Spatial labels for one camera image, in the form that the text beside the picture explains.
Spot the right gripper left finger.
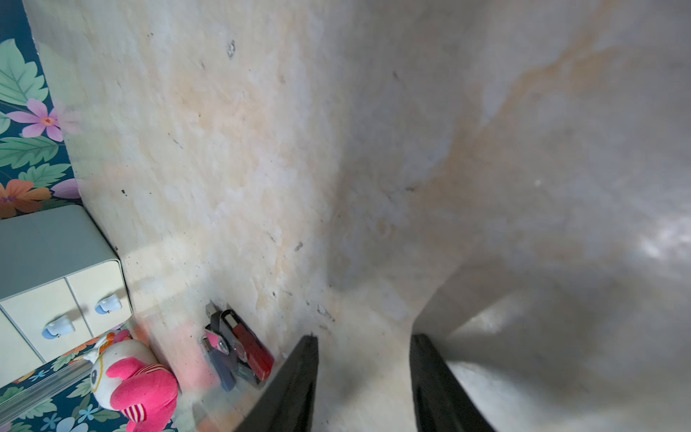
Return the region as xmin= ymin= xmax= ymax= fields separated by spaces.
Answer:
xmin=235 ymin=335 xmax=319 ymax=432

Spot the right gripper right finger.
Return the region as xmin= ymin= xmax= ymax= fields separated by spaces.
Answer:
xmin=410 ymin=334 xmax=494 ymax=432

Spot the dark red usb flash drive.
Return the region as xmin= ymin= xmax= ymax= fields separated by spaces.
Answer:
xmin=221 ymin=309 xmax=275 ymax=382

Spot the white pink plush toy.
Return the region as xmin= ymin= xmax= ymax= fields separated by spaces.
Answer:
xmin=85 ymin=330 xmax=179 ymax=431

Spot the white blue mini drawer cabinet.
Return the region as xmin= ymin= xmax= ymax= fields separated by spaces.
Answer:
xmin=1 ymin=205 xmax=132 ymax=385

